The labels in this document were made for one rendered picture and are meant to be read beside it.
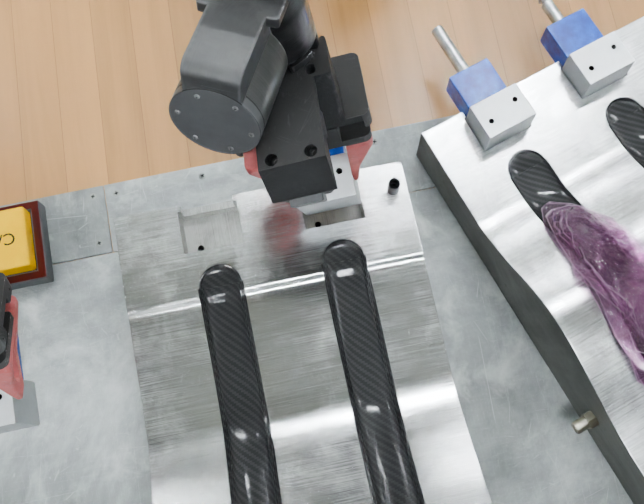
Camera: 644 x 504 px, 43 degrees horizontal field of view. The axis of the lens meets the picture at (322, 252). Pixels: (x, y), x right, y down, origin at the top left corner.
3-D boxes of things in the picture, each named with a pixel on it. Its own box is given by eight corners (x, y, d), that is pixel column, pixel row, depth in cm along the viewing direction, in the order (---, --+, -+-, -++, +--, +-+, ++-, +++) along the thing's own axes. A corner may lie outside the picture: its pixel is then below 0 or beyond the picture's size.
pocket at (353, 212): (298, 194, 77) (295, 181, 73) (353, 183, 77) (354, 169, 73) (307, 240, 76) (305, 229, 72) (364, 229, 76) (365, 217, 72)
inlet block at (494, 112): (412, 53, 83) (416, 25, 78) (454, 31, 83) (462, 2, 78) (480, 160, 80) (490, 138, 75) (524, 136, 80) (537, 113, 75)
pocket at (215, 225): (183, 217, 76) (176, 205, 73) (240, 206, 77) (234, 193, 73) (191, 264, 75) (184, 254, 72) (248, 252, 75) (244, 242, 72)
